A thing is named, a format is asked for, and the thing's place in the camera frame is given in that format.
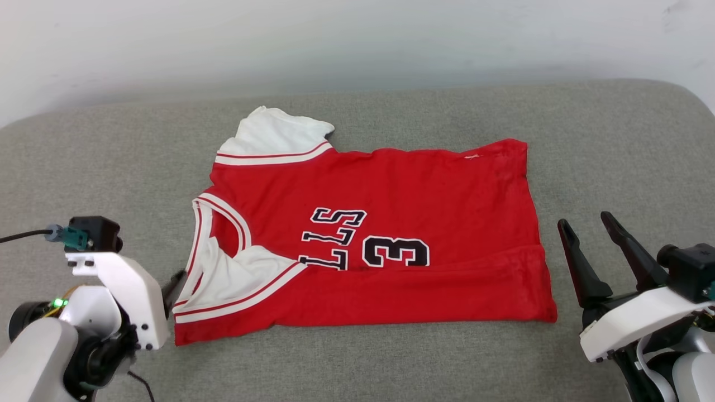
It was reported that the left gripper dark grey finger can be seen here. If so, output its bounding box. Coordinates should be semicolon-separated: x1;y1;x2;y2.
162;270;188;320

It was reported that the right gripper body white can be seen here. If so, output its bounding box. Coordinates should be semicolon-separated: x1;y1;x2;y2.
580;287;715;364

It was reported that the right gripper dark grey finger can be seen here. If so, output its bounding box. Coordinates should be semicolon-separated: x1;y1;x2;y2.
557;219;614;309
600;211;670;293

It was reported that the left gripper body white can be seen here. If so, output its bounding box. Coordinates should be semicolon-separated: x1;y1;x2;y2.
64;251;171;351

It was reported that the red and white basketball jersey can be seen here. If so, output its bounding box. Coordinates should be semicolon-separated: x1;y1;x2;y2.
172;106;558;347

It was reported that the white cable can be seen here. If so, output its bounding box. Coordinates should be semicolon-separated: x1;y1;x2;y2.
635;334;678;402

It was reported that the thin black cable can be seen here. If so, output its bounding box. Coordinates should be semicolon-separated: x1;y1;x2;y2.
127;371;156;402

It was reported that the black cable with teal connector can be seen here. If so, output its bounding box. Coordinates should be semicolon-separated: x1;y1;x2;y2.
0;223;91;251

